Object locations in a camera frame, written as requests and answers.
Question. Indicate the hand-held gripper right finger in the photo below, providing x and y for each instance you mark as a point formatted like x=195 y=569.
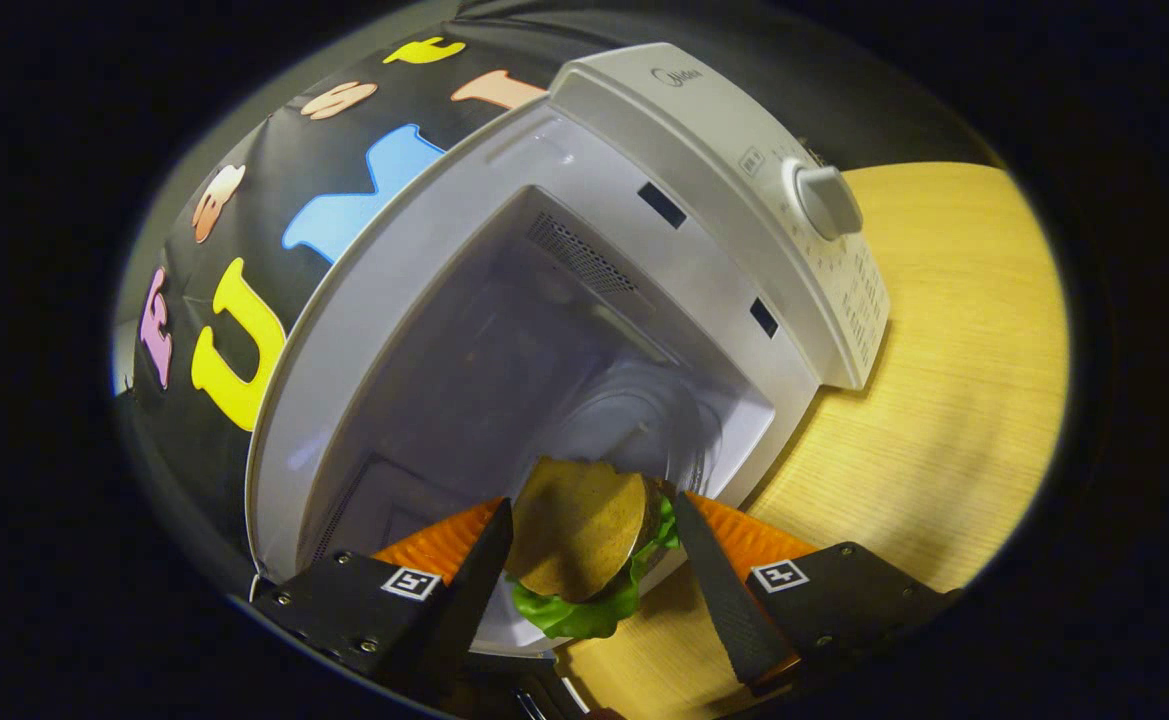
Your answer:
x=724 y=600

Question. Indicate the sandwich with lettuce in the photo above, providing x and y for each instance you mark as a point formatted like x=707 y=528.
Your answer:
x=579 y=530

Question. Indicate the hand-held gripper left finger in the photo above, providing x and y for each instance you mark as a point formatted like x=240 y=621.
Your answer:
x=459 y=610

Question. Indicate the glass turntable plate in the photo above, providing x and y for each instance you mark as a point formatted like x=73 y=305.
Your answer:
x=644 y=420

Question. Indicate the white microwave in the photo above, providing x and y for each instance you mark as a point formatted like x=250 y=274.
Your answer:
x=704 y=140

